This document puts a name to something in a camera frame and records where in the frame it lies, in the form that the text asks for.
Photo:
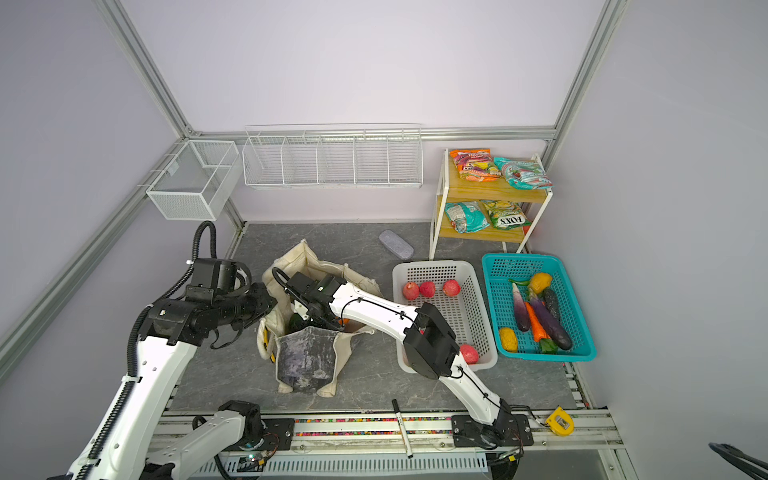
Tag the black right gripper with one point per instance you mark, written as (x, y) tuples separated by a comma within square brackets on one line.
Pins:
[(335, 326)]

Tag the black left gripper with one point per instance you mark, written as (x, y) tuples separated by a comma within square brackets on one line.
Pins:
[(265, 302)]

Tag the green bell pepper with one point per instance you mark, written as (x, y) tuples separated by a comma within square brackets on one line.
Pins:
[(296, 323)]

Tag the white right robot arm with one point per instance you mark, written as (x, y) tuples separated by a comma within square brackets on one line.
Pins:
[(427, 339)]

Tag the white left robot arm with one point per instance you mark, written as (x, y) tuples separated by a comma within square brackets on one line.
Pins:
[(213, 293)]

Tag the green Fox's candy bag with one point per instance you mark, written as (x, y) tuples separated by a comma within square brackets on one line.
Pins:
[(505, 215)]

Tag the orange pink snack bag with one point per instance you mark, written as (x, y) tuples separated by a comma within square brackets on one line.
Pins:
[(475, 165)]

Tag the teal red snack bag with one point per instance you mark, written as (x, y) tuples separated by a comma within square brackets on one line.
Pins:
[(523, 174)]

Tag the grey fabric glasses case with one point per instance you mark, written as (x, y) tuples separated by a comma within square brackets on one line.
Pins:
[(396, 245)]

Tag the white plastic basket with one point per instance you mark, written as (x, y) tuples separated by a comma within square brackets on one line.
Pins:
[(466, 313)]

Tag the black white marker pen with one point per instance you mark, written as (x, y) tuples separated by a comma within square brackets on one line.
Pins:
[(402, 428)]

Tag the teal plastic basket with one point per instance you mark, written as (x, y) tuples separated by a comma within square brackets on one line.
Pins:
[(498, 268)]

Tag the white metal wooden shelf rack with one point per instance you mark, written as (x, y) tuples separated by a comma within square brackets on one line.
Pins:
[(452, 189)]

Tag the yellow corn cob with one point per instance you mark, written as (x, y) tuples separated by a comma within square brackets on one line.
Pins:
[(508, 339)]

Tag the light purple eggplant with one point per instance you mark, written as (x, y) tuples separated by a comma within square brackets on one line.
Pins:
[(520, 310)]

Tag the yellow bell pepper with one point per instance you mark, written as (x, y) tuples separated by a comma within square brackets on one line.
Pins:
[(539, 282)]

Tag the orange carrot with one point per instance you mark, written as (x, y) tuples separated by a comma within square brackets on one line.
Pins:
[(540, 336)]

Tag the dark cucumber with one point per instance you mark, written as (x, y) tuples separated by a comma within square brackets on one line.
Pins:
[(551, 302)]

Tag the black tripod leg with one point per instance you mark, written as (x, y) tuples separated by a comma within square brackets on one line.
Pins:
[(751, 466)]

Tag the white mesh wall box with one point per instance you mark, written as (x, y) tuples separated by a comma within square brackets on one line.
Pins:
[(197, 180)]

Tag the white wire wall basket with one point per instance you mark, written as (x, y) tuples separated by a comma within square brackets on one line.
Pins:
[(333, 155)]

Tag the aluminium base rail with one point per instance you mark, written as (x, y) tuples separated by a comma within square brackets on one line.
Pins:
[(361, 444)]

